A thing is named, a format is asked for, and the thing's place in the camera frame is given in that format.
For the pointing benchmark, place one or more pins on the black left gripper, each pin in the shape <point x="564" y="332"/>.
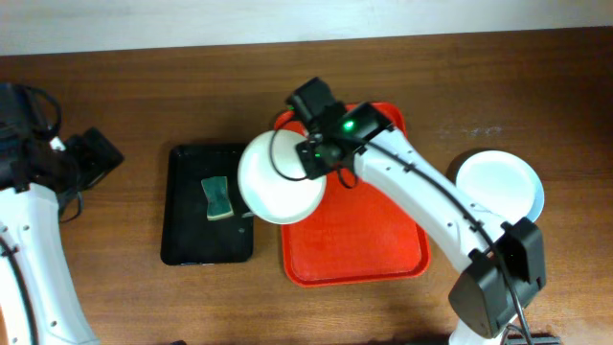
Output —
<point x="106" y="155"/>

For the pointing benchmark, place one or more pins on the black tray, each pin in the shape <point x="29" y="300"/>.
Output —
<point x="188" y="238"/>

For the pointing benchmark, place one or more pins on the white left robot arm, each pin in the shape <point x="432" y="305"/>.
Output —
<point x="40" y="176"/>

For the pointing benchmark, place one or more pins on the red tray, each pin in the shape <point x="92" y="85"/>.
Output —
<point x="355" y="235"/>

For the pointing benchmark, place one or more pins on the light blue plate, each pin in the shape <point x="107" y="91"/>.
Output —
<point x="504" y="183"/>

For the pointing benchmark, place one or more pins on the yellow green sponge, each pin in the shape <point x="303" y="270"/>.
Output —
<point x="216" y="191"/>

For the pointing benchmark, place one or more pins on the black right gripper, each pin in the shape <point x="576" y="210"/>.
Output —
<point x="317" y="168"/>

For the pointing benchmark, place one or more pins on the cream plate with green mark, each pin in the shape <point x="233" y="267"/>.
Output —
<point x="272" y="180"/>

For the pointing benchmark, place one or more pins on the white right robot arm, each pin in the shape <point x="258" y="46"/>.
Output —
<point x="501" y="263"/>

